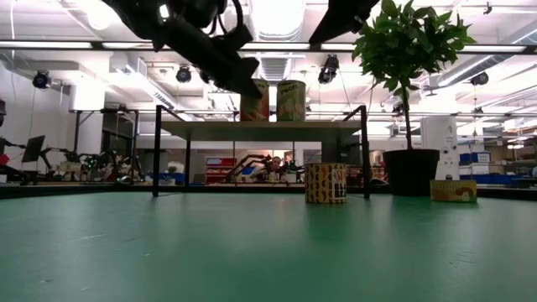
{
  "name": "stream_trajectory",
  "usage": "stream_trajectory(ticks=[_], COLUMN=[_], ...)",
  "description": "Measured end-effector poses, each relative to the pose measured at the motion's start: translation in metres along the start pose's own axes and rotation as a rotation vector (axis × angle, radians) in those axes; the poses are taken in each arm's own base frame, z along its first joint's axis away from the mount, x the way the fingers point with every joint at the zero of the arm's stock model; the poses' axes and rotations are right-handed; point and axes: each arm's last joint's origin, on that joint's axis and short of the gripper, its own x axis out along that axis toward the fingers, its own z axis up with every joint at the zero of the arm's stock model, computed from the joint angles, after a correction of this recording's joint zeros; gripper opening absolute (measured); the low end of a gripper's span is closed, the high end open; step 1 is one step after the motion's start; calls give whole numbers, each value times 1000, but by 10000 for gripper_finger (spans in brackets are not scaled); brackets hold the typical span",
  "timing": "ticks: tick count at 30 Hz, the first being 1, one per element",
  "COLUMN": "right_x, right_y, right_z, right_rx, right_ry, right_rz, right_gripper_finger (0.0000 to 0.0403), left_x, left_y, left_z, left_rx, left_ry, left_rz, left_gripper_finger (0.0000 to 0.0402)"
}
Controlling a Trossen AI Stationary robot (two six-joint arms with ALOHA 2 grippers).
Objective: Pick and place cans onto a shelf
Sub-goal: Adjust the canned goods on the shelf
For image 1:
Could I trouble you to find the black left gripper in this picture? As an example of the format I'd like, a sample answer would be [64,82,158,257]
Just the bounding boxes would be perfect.
[160,18,264,100]

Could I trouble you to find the red corn can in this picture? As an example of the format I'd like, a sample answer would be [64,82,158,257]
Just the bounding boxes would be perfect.
[239,78,270,122]

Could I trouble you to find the pears can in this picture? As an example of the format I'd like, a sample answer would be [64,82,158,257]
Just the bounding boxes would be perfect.
[275,80,307,122]

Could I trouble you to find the yellow black beans can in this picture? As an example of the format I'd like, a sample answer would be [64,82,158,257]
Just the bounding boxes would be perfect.
[305,162,348,206]

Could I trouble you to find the black metal shelf table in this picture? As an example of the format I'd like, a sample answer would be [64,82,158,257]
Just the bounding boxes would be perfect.
[151,104,371,200]

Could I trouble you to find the blue storage bins shelf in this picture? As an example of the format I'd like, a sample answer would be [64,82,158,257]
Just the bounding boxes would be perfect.
[459,151,537,185]

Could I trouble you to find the black ceiling spotlight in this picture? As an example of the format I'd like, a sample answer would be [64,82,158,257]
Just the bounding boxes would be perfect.
[317,54,341,85]
[469,70,490,87]
[32,70,52,91]
[175,65,193,84]

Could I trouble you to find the green leafy plant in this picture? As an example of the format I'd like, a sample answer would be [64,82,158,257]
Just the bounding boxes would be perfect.
[351,0,477,151]

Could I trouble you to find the red storage bin rack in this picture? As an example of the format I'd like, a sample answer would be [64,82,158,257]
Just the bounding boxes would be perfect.
[204,157,237,185]

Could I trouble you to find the white pillar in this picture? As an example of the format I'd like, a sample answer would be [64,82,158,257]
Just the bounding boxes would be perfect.
[420,116,459,181]

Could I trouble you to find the black plant pot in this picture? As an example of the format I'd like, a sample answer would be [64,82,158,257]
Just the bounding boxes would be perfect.
[382,148,441,197]

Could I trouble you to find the green table mat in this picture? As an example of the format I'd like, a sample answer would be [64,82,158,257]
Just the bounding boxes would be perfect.
[0,191,537,302]

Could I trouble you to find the small yellow box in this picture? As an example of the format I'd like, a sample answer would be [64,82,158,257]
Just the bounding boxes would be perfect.
[430,179,478,204]

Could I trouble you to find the black background monitor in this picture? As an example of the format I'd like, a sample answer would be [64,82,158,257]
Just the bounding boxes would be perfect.
[21,134,46,164]

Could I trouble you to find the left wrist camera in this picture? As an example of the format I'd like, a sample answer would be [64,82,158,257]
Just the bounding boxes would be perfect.
[217,23,255,53]

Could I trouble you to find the black background rig frame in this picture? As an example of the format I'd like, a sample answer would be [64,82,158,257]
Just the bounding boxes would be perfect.
[69,107,139,181]

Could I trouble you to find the black metal table frame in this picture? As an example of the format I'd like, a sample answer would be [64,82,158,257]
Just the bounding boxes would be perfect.
[0,183,537,200]

